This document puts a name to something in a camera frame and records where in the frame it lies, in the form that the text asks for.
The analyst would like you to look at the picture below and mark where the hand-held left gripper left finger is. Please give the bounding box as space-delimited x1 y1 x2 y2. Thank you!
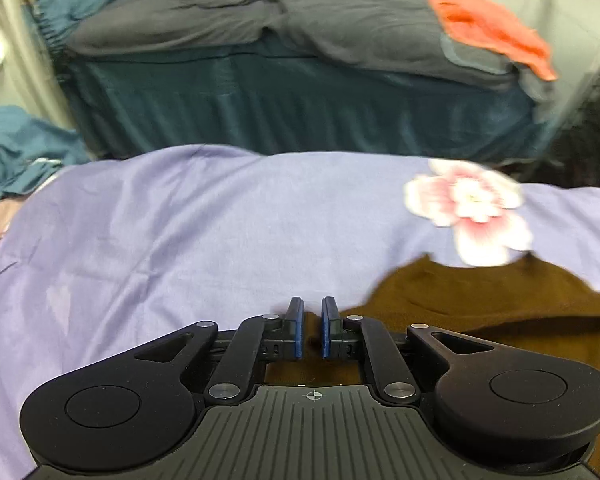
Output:
135 296 305 402

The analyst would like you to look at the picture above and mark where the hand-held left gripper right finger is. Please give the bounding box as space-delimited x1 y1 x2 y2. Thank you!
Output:
321 296 492 406

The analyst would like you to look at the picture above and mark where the brown knit sweater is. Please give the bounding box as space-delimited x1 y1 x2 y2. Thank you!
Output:
267 254 600 391

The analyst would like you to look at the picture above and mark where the purple floral bed sheet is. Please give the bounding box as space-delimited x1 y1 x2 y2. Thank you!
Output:
0 144 600 476

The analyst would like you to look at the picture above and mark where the teal covered bed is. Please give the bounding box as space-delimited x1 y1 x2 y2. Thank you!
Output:
35 0 556 161

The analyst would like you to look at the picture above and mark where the grey towel with light trim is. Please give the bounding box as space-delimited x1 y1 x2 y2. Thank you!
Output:
440 35 556 106

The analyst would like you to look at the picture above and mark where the grey blanket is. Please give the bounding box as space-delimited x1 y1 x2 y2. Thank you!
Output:
67 0 556 106

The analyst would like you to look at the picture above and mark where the blue quilt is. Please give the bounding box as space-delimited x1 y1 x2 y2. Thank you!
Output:
0 105 91 211

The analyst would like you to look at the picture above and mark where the orange towel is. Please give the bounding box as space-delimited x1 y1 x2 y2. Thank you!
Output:
427 0 558 82

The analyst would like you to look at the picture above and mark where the white machine with control panel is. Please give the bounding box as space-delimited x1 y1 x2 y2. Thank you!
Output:
0 0 78 131

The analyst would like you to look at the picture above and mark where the black wire rack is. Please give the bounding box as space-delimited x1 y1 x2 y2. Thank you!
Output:
545 52 600 188

